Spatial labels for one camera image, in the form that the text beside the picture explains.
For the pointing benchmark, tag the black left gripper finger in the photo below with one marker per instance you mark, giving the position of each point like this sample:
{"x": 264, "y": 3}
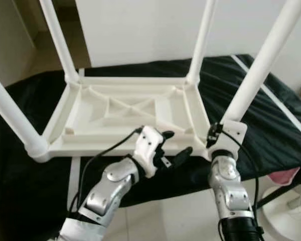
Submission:
{"x": 168, "y": 134}
{"x": 183, "y": 155}

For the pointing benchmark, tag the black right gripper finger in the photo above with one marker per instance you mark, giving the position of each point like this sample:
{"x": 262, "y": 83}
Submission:
{"x": 216, "y": 128}

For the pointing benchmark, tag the white plastic table top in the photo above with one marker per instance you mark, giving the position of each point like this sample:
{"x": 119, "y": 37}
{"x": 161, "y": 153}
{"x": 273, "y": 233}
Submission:
{"x": 125, "y": 100}

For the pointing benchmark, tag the pink soft item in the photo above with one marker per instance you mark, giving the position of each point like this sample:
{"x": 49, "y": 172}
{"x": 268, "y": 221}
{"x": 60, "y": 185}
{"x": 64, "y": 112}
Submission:
{"x": 285, "y": 175}

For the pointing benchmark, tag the black table cloth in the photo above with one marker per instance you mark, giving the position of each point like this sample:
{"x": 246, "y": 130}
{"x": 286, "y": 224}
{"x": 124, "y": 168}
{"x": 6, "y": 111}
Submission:
{"x": 20, "y": 115}

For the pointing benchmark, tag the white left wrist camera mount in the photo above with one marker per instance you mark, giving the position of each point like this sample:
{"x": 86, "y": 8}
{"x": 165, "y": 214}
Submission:
{"x": 146, "y": 148}

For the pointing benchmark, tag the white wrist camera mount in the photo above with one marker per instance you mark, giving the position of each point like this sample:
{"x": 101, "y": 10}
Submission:
{"x": 146, "y": 148}
{"x": 231, "y": 135}

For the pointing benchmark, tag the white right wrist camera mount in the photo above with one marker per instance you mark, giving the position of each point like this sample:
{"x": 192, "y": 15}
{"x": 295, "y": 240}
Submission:
{"x": 231, "y": 135}

